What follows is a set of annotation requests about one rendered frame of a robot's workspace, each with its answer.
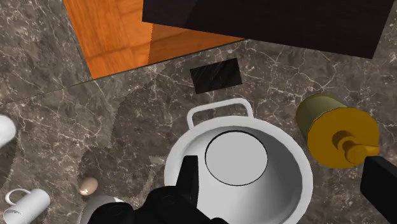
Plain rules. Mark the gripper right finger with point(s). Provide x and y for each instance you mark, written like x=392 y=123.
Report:
x=380 y=186

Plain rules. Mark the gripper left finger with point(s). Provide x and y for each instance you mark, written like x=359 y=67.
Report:
x=187 y=180

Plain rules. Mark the yellow pump soap dispenser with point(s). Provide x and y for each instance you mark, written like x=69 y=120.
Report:
x=328 y=136

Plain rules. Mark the grey round container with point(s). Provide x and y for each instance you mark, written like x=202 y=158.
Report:
x=93 y=204

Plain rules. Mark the brown egg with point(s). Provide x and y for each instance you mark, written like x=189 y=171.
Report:
x=89 y=186

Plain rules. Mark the black flat rectangular block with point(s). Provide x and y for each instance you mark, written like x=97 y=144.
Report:
x=216 y=76

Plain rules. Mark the white mug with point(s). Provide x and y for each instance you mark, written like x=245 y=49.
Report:
x=29 y=206

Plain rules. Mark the white rounded object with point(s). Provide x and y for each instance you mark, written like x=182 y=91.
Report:
x=6 y=130

